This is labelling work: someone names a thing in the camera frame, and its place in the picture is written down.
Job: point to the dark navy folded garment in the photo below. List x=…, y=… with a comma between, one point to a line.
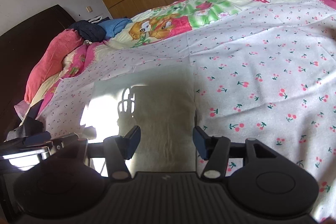
x=89, y=31

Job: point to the cherry print white bedsheet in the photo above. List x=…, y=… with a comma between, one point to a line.
x=307, y=141

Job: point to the dark wooden headboard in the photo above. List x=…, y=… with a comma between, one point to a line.
x=21, y=49

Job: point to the red pink pillow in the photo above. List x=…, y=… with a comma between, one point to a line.
x=51, y=62

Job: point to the dark bedside object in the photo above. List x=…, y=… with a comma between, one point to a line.
x=31, y=132

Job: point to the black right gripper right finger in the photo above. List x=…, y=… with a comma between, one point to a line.
x=213, y=150

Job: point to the blue folded garment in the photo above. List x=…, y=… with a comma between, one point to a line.
x=114, y=26

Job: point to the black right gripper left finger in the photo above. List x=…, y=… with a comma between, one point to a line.
x=118, y=149

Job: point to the colourful cartoon bear quilt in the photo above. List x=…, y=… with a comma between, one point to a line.
x=199, y=8

